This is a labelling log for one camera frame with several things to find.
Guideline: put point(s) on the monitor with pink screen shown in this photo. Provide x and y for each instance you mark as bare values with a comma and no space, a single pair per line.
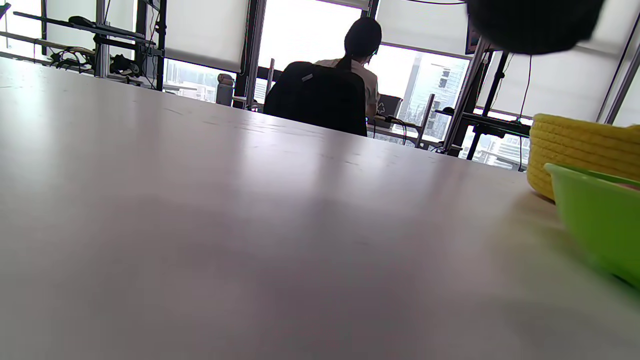
472,42

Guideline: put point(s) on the black computer mouse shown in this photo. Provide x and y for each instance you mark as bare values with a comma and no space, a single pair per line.
81,21

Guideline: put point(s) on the green plastic bowl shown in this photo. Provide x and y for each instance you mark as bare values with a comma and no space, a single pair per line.
600,225

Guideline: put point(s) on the grey water bottle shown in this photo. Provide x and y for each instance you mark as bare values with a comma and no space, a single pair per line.
225,92

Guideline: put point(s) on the black shelf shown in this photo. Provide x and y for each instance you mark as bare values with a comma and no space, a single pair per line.
480,120

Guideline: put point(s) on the black equipment rack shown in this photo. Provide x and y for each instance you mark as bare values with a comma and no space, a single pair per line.
161,55

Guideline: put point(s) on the dark laptop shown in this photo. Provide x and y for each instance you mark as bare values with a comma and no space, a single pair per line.
390,105

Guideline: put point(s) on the yellow plastic bowl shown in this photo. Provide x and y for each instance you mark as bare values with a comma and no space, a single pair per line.
575,145

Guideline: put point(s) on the aluminium frame post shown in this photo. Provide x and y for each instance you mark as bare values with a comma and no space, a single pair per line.
256,50
462,100

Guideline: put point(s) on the person's left hand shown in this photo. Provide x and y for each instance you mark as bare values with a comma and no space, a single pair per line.
535,22

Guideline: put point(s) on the white desk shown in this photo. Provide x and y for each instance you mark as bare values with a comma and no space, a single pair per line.
425,120

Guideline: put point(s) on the black tripod stand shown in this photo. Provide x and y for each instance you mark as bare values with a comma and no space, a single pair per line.
494,90

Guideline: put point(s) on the black mesh office chair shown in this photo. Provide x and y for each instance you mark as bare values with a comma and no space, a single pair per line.
332,107

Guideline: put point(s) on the white roller blind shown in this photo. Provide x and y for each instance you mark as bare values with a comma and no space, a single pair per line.
207,30
565,85
425,25

